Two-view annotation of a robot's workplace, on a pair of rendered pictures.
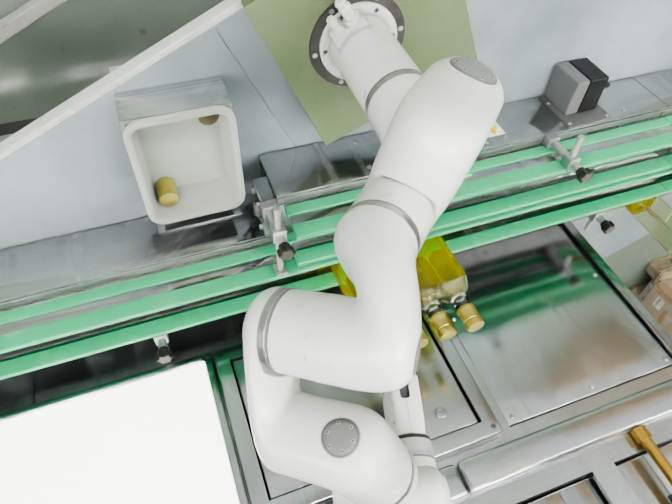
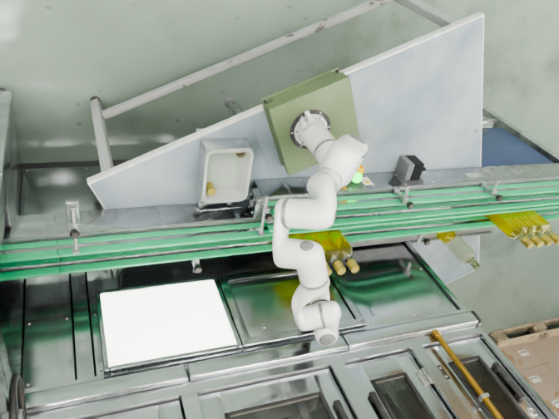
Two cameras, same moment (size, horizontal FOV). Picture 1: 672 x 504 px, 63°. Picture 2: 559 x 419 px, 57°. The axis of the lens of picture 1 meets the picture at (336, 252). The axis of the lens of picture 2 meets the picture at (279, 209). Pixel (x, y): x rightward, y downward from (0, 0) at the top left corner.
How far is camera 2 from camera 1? 0.98 m
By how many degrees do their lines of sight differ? 16
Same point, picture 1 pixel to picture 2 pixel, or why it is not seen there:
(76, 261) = (160, 217)
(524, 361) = (380, 301)
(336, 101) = (297, 155)
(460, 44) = not seen: hidden behind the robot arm
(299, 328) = (297, 204)
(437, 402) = not seen: hidden behind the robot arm
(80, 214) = (164, 195)
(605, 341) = (423, 298)
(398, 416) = not seen: hidden behind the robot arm
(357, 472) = (312, 255)
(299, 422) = (291, 242)
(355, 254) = (317, 183)
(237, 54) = (255, 130)
